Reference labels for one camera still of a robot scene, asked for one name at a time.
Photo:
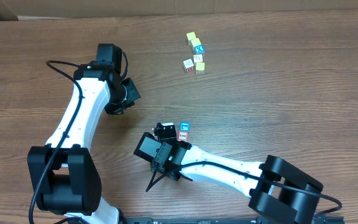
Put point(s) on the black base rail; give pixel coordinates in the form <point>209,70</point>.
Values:
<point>255,220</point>

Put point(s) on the far yellow wooden block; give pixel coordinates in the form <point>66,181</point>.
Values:
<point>190,36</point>

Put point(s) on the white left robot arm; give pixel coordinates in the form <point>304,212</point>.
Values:
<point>64,177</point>

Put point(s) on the wooden block yellow top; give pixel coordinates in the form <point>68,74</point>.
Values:
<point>200,68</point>

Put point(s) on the plain wooden picture block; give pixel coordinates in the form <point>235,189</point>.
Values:
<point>197,58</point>

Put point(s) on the wooden block red letter Y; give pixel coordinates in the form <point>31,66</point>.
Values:
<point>185,126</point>

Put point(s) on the wooden block red letter M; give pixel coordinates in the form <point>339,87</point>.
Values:
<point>188,65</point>

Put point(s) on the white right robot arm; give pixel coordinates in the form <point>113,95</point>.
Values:
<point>277,190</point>

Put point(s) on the wooden block blue X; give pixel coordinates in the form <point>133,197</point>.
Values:
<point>197,46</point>

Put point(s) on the wooden block red letter I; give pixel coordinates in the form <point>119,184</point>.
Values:
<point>183,135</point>

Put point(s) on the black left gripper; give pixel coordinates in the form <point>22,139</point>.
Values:
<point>132,94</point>

